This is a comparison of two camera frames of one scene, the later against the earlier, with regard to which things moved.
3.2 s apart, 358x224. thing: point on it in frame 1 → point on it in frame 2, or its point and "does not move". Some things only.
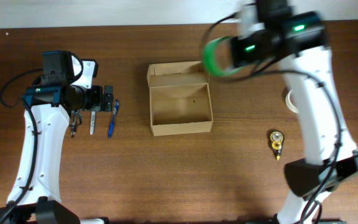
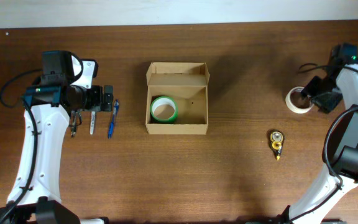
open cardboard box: (180, 99) does not move
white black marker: (92, 122) does not move
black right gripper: (237, 50) → (319, 94)
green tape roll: (209, 56) → (163, 109)
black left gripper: (107, 98) does not move
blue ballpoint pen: (111, 126) does not move
